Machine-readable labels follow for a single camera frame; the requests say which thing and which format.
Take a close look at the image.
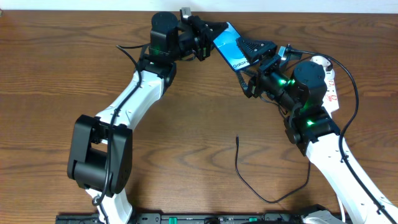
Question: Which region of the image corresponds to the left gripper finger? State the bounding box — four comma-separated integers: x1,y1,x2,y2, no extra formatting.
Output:
236,70,257,90
205,21,229,39

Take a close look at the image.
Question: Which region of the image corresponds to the blue Galaxy smartphone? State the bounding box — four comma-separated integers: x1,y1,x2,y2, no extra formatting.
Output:
213,22,251,72

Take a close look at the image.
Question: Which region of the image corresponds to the black charger cable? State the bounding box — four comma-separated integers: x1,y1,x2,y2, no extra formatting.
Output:
234,134,312,205

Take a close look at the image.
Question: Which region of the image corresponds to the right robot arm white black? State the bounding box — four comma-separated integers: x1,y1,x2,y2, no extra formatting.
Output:
236,37,397,223

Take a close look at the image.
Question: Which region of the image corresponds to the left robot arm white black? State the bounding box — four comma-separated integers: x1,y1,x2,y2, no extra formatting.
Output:
67,7,258,223

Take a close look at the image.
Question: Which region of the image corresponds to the white charger plug adapter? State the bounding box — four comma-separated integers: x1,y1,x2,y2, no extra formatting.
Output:
310,55,333,72

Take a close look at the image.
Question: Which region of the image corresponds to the white power strip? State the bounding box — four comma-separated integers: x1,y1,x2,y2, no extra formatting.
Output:
322,68,339,116

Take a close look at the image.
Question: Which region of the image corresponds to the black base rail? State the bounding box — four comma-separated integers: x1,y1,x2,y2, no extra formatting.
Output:
55,203,343,224

